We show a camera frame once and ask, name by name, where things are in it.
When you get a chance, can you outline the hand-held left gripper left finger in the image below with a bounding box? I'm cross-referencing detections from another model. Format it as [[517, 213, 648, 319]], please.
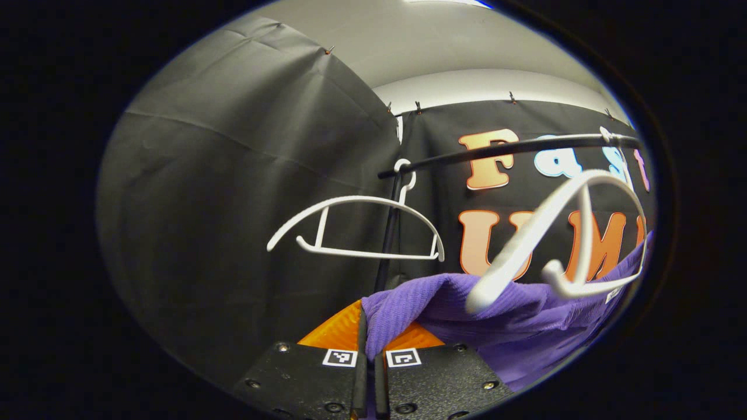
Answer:
[[233, 300, 369, 420]]

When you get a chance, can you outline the ceiling light panel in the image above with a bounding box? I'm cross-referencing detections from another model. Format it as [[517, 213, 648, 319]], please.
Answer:
[[403, 0, 494, 9]]

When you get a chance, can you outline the purple jacket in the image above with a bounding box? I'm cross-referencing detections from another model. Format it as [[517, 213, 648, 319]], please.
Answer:
[[361, 230, 655, 393]]

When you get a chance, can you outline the row of small cloth clips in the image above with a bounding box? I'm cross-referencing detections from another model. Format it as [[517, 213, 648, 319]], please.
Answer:
[[326, 45, 615, 118]]

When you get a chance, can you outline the black clothes rack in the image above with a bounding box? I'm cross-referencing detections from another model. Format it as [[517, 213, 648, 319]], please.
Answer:
[[372, 133, 644, 293]]

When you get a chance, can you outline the white clothes hanger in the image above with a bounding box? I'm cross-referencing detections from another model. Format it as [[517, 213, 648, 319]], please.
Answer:
[[465, 125, 650, 314], [267, 159, 445, 263]]

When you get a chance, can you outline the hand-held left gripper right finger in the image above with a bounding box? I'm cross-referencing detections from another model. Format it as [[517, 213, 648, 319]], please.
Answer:
[[373, 321, 515, 420]]

